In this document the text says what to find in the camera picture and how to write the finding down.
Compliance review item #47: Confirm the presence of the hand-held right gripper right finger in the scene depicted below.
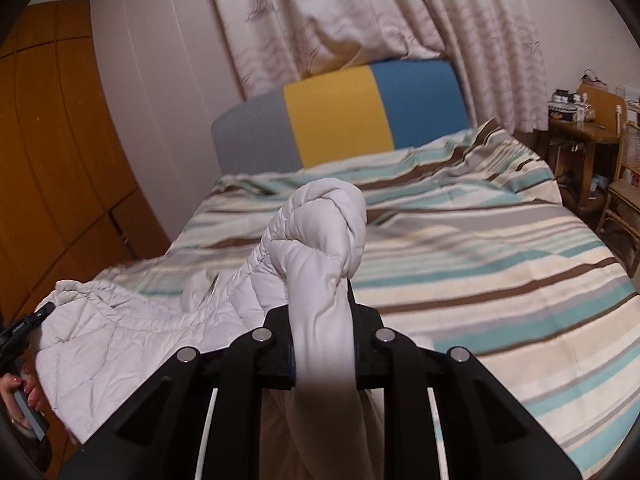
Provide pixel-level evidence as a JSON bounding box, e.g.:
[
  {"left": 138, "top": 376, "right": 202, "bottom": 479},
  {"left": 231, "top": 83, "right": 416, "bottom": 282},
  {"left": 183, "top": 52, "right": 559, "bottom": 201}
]
[{"left": 347, "top": 282, "right": 583, "bottom": 480}]

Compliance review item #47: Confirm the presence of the grey yellow blue headboard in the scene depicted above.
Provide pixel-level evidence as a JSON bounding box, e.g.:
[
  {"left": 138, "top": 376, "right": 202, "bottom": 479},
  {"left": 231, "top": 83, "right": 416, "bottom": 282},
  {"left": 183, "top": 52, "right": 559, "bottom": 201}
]
[{"left": 211, "top": 59, "right": 471, "bottom": 176}]

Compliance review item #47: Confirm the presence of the small box on desk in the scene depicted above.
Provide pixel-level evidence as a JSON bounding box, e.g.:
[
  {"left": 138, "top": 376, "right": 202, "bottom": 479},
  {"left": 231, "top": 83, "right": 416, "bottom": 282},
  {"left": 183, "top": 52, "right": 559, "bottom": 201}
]
[{"left": 547, "top": 91, "right": 581, "bottom": 123}]

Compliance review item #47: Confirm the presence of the wooden desk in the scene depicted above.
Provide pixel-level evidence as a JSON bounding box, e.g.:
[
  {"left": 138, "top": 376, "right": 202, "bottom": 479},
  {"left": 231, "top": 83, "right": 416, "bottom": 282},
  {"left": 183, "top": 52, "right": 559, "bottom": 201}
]
[{"left": 532, "top": 119, "right": 626, "bottom": 221}]

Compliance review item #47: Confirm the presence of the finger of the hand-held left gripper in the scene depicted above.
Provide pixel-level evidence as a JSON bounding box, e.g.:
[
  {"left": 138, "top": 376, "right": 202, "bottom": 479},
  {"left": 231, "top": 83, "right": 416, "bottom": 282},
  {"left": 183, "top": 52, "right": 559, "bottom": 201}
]
[{"left": 11, "top": 302, "right": 56, "bottom": 337}]

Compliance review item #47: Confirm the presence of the wooden wardrobe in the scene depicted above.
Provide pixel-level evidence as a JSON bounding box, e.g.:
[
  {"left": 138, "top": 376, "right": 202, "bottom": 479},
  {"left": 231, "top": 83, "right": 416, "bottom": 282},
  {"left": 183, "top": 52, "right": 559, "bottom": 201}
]
[{"left": 0, "top": 0, "right": 173, "bottom": 461}]

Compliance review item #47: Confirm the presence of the wooden panel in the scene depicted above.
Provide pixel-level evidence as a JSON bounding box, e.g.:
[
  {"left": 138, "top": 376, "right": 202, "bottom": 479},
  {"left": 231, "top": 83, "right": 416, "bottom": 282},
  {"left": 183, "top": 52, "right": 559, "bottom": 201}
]
[{"left": 577, "top": 82, "right": 626, "bottom": 123}]

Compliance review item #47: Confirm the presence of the person's left hand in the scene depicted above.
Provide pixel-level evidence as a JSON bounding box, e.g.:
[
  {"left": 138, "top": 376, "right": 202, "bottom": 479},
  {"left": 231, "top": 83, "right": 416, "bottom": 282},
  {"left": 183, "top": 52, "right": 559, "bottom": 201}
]
[{"left": 0, "top": 366, "right": 44, "bottom": 431}]

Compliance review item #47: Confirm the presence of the striped bed cover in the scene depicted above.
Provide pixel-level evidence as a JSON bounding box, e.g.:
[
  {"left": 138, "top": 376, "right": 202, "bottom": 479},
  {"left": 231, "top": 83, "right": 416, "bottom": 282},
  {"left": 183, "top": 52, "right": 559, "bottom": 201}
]
[{"left": 97, "top": 117, "right": 640, "bottom": 480}]

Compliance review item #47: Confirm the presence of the light grey quilted jacket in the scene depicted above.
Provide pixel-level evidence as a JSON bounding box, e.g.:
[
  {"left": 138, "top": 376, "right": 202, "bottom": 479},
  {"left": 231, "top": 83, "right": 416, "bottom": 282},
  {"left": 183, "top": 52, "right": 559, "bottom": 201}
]
[{"left": 32, "top": 180, "right": 386, "bottom": 480}]

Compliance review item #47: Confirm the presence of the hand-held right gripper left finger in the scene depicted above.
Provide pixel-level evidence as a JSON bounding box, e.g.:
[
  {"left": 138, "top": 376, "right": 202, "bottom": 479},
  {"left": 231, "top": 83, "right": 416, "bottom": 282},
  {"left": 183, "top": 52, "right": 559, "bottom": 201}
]
[{"left": 60, "top": 305, "right": 301, "bottom": 480}]

